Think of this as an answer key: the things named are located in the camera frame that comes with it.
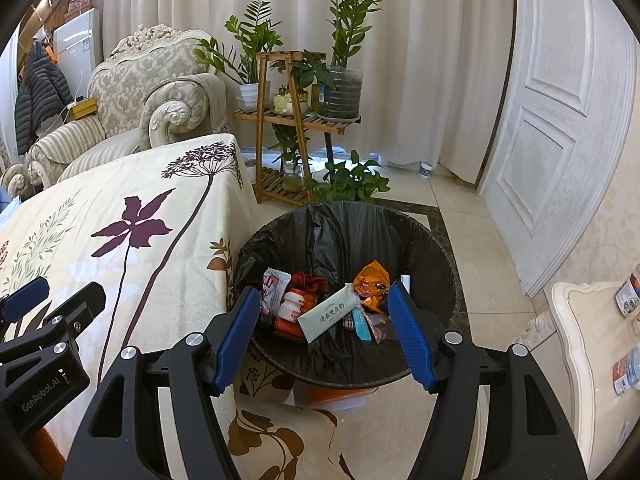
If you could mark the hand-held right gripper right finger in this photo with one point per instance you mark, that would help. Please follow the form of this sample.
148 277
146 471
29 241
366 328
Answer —
410 335

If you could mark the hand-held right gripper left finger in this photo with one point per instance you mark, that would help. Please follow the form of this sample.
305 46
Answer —
237 340

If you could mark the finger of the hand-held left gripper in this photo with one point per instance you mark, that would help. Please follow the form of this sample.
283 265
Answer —
25 296
85 305

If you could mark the clear wrapper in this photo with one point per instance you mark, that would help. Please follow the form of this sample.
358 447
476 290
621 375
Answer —
382 327

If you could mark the teal and white packet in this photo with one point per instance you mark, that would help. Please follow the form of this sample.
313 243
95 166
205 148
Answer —
361 325

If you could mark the red bottle black cap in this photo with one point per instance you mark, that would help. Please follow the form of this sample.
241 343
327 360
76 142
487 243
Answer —
287 327

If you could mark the white packet red print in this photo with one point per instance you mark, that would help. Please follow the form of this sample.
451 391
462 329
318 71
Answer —
275 290

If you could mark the orange plastic bag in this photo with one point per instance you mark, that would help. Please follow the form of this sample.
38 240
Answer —
372 282

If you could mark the small white bottle red cap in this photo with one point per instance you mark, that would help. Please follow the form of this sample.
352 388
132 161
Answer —
295 307

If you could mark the pale packet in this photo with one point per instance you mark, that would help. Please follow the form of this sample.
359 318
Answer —
327 312

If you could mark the dark red wrapper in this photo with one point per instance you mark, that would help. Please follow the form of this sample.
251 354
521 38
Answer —
307 282

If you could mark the trash bin with black liner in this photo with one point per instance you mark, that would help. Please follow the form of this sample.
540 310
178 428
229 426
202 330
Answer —
340 240

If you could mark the floral tablecloth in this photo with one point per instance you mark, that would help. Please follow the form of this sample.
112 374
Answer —
150 270

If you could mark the orange box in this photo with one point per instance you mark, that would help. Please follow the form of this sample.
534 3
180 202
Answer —
340 397

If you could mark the striped cream sofa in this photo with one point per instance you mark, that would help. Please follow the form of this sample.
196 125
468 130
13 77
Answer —
65 145

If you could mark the leafy green floor plant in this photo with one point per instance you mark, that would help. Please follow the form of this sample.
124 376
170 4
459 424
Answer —
350 185

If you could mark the plant in glass jar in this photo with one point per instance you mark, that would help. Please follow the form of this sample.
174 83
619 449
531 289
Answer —
292 180

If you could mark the cream side table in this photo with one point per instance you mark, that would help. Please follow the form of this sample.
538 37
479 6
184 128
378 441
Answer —
585 350

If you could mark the yellow box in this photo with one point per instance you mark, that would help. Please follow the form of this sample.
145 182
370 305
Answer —
83 108

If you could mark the dark puffer jacket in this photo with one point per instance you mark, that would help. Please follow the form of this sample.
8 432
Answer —
42 95

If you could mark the small labelled bottle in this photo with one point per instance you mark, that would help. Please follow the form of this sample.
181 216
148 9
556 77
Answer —
627 296
627 372

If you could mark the ornate cream armchair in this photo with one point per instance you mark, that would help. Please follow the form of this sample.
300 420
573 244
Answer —
135 80

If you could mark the wooden plant stand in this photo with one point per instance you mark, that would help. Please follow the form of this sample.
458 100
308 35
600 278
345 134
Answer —
295 115

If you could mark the white panel door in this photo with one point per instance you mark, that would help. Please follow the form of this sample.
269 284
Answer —
545 135

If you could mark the small plant ornate white pot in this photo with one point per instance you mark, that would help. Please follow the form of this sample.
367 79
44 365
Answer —
285 102

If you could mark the potted plant white pot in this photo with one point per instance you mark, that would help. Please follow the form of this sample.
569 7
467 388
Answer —
252 95

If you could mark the tall potted plant clear pot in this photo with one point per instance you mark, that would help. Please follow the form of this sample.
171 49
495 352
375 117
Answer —
340 95

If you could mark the white refrigerator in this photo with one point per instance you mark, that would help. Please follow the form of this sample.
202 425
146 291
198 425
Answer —
75 50

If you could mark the white curtain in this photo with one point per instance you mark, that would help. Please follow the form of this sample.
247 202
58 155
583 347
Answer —
425 60

